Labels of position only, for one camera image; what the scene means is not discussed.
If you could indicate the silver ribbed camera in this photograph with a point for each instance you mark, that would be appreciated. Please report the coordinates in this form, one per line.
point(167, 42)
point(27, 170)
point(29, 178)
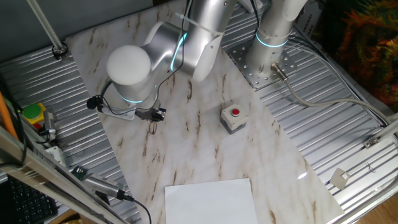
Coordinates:
point(102, 185)

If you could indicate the yellow box green button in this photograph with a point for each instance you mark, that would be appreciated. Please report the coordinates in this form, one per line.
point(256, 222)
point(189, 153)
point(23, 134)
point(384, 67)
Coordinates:
point(32, 111)

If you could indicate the grey box small red button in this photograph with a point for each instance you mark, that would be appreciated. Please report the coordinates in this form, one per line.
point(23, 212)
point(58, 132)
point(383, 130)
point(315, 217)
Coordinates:
point(233, 119)

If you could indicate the small white adhesive mount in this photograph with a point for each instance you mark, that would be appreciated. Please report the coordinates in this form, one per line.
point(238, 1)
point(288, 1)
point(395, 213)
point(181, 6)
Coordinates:
point(339, 179)

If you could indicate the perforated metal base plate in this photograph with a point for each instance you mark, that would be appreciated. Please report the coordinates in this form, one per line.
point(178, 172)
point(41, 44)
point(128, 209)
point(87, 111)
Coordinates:
point(258, 79)

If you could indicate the colourful patterned cloth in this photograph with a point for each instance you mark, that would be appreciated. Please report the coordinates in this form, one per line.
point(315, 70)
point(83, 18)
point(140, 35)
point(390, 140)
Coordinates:
point(367, 46)

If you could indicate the orange pole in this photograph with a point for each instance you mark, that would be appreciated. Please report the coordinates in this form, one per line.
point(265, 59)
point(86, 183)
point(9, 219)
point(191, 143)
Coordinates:
point(7, 118)

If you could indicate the aluminium profile beam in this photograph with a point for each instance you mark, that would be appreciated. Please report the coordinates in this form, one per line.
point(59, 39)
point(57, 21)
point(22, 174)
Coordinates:
point(46, 168)

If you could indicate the marble patterned board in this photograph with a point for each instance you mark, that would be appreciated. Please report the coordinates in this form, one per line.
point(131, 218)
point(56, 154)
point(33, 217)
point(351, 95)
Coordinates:
point(202, 149)

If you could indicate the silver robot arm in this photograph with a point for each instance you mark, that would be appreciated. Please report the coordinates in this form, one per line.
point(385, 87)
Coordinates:
point(133, 71)

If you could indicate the aluminium frame post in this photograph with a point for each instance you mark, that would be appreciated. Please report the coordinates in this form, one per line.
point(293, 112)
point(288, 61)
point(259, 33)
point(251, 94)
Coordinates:
point(46, 28)

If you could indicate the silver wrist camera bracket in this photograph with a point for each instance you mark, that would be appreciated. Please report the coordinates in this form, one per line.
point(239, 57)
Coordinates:
point(119, 113)

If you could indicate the dark red framed glasses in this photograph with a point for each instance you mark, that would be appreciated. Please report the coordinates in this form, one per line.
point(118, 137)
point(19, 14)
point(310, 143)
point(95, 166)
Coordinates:
point(152, 128)

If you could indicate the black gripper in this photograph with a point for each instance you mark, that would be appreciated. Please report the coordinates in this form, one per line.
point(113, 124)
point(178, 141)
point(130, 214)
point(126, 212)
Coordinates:
point(146, 114)

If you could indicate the aluminium corner bracket rail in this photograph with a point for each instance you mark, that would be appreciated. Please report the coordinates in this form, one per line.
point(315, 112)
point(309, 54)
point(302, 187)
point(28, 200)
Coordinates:
point(382, 133)

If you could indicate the white paper sheet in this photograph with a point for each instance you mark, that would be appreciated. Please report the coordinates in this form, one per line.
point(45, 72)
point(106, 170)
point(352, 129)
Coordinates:
point(211, 202)

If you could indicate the white printed carton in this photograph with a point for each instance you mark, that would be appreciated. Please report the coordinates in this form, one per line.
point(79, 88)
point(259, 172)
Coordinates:
point(306, 23)

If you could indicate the black keyboard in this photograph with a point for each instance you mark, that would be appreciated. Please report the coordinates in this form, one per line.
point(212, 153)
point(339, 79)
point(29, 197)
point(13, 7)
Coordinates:
point(28, 205)

